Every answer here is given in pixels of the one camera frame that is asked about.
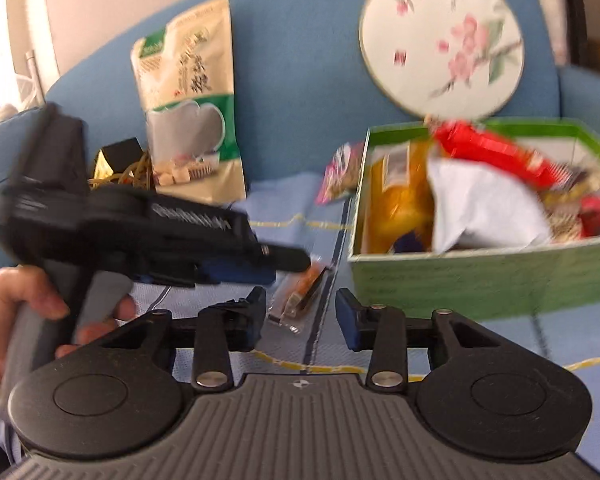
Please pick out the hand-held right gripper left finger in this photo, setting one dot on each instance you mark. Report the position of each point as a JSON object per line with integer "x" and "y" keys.
{"x": 254, "y": 325}

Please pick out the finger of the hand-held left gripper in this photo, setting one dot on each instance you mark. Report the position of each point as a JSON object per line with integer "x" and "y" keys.
{"x": 285, "y": 258}
{"x": 240, "y": 274}

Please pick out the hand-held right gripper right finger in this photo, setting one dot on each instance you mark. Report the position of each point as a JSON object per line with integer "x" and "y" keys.
{"x": 347, "y": 320}

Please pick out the orange edged cake packet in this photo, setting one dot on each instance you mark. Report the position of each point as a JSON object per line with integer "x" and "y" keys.
{"x": 300, "y": 295}

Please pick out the yellow transparent snack packet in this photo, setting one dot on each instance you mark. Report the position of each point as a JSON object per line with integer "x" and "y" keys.
{"x": 400, "y": 200}

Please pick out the green cardboard box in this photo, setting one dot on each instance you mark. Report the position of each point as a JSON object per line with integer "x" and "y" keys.
{"x": 480, "y": 280}

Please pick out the white snack packet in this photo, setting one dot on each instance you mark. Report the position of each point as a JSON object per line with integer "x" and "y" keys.
{"x": 480, "y": 205}

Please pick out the long red snack packet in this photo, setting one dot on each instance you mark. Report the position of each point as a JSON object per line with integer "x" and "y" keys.
{"x": 495, "y": 152}

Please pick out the person's left hand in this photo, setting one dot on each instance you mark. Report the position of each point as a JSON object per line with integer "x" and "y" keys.
{"x": 10, "y": 310}

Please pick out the woven wicker basket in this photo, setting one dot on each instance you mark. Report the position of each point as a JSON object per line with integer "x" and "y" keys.
{"x": 135, "y": 172}

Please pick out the blue checked sheet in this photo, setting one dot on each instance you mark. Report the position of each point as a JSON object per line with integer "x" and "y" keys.
{"x": 285, "y": 200}

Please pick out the gold foil packet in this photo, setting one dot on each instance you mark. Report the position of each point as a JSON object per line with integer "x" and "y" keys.
{"x": 101, "y": 167}

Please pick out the black box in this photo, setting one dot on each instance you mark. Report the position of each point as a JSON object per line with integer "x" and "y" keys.
{"x": 122, "y": 152}

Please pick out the pink snack packet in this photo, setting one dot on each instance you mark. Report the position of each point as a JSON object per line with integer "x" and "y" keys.
{"x": 340, "y": 175}

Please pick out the large kraft grain bag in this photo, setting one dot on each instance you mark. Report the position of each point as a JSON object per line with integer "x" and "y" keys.
{"x": 190, "y": 85}

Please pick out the blue sofa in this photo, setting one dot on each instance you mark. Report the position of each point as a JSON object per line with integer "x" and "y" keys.
{"x": 300, "y": 60}

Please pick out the round floral fan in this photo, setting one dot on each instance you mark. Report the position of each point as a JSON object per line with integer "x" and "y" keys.
{"x": 440, "y": 35}

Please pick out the red clear snack packet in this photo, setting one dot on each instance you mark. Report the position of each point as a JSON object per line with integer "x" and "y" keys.
{"x": 597, "y": 212}

